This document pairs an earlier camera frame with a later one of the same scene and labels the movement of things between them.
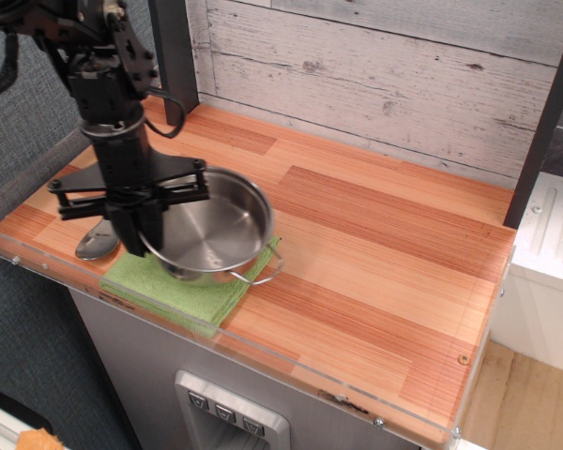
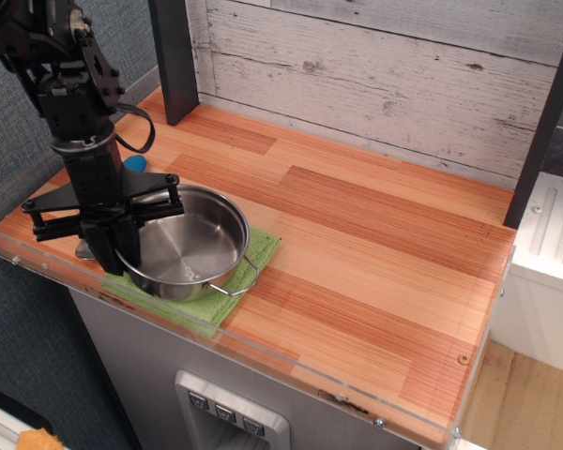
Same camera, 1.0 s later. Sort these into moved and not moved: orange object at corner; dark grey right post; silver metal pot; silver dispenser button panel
Moved: silver metal pot
Not moved: orange object at corner; dark grey right post; silver dispenser button panel
